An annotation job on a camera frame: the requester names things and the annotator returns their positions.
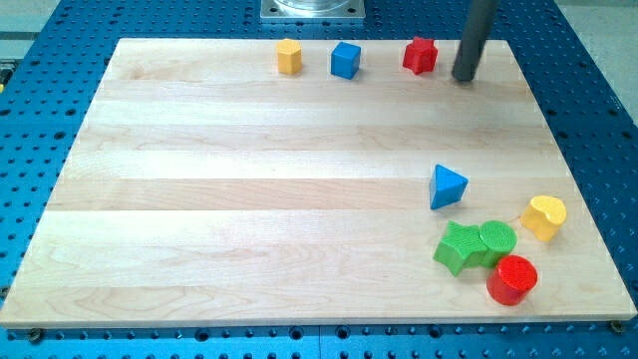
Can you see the blue cube block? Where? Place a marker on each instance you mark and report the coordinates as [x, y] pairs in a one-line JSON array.
[[345, 60]]

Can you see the light wooden board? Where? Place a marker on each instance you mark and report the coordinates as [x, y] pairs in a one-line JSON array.
[[204, 188]]

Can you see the blue triangle block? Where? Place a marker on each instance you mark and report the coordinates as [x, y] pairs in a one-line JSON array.
[[446, 187]]

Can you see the yellow hexagon block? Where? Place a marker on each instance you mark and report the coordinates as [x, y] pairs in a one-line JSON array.
[[289, 56]]

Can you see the green star block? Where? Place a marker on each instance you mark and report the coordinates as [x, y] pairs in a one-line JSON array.
[[460, 247]]

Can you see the red star block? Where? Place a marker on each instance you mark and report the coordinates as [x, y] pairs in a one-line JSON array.
[[421, 55]]

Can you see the green cylinder block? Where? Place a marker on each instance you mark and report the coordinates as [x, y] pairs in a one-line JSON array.
[[499, 239]]

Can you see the red cylinder block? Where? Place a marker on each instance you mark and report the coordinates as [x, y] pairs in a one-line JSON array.
[[512, 279]]

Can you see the yellow heart block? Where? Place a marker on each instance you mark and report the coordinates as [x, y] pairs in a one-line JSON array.
[[544, 216]]

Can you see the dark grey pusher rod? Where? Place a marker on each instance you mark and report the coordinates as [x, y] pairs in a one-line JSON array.
[[480, 20]]

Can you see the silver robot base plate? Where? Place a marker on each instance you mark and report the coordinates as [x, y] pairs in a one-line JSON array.
[[312, 9]]

